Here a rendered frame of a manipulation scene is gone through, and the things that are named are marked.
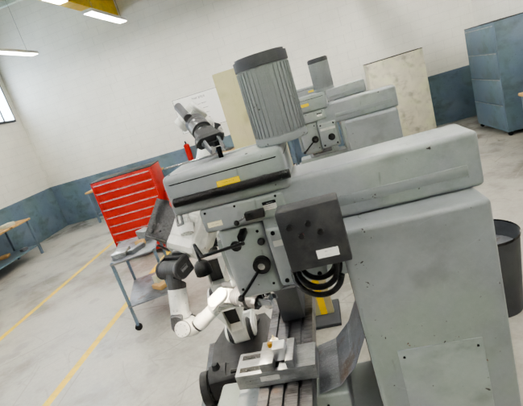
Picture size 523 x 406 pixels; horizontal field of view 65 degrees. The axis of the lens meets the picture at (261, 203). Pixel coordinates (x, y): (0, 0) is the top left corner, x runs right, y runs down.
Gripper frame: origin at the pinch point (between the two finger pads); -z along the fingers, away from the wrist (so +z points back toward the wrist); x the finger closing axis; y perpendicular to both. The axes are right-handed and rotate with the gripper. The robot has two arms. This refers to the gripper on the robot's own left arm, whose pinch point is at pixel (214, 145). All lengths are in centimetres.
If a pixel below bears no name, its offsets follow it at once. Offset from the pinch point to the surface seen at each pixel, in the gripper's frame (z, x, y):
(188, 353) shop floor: 49, 25, -274
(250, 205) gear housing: -27.9, 0.5, -8.8
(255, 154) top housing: -21.4, -6.0, 8.3
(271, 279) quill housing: -45, 1, -37
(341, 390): -87, -7, -72
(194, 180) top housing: -11.9, 14.8, -1.7
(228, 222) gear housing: -25.9, 9.1, -15.9
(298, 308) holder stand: -41, -20, -89
